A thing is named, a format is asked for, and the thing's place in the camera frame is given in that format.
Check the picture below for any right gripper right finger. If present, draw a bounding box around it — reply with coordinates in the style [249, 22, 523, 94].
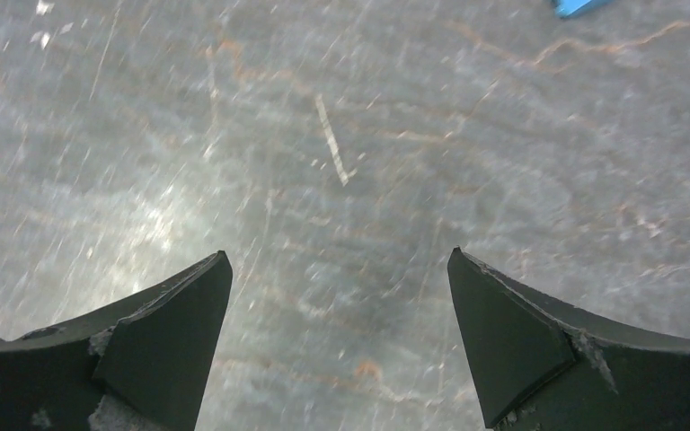
[447, 249, 690, 431]

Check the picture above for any blue small block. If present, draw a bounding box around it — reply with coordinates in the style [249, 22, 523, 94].
[551, 0, 612, 19]

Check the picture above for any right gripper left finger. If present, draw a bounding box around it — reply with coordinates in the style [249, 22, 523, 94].
[0, 251, 233, 430]

